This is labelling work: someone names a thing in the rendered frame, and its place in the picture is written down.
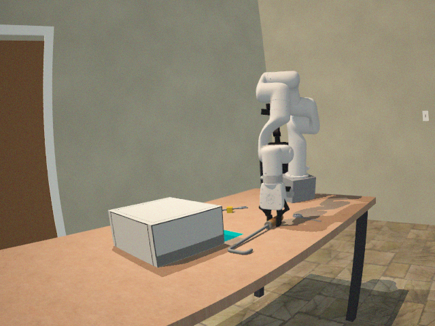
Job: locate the teal square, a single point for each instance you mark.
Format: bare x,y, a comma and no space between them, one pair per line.
230,235

